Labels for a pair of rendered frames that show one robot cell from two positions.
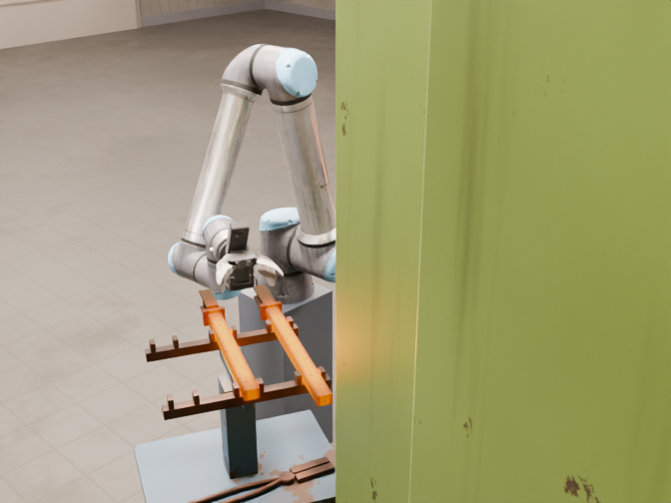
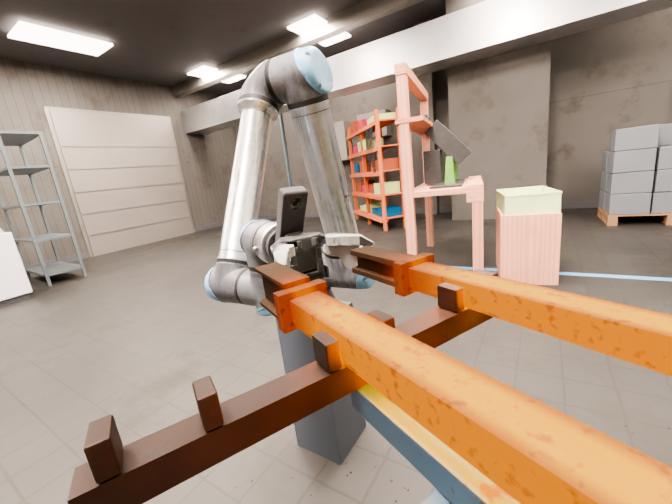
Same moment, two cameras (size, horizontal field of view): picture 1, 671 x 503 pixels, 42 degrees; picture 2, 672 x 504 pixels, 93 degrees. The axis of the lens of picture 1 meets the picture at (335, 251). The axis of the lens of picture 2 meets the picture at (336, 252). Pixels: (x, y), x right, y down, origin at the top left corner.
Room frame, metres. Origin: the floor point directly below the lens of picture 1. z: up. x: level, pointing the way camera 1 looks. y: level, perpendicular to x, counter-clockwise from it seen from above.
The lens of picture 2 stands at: (1.38, 0.27, 1.11)
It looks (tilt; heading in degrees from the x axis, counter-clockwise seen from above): 14 degrees down; 349
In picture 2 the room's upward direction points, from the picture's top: 7 degrees counter-clockwise
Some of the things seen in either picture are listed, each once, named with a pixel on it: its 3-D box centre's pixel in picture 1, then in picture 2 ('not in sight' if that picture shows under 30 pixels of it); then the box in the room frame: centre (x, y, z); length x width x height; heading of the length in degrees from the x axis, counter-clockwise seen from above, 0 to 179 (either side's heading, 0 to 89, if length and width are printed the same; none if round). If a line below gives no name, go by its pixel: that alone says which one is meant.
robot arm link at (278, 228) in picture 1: (286, 239); not in sight; (2.54, 0.16, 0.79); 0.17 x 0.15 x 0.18; 50
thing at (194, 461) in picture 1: (241, 471); not in sight; (1.47, 0.20, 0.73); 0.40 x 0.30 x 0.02; 109
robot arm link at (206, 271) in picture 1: (222, 273); (268, 286); (2.12, 0.30, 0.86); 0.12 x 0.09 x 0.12; 50
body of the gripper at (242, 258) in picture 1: (238, 264); (295, 254); (1.95, 0.24, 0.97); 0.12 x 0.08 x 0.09; 19
